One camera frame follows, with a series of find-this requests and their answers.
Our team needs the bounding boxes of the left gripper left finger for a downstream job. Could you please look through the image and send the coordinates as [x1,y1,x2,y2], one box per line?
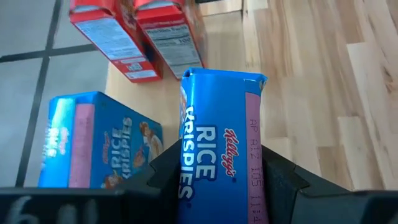
[119,139,183,224]

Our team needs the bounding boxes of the red cereal box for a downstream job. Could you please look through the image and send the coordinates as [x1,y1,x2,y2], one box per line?
[68,0,164,84]
[133,0,208,80]

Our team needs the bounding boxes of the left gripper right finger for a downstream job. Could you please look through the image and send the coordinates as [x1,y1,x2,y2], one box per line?
[262,144,352,224]

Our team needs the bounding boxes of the blue Rice Krispies cereal box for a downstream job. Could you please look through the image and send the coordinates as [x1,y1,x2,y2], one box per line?
[37,90,165,189]
[177,67,271,224]

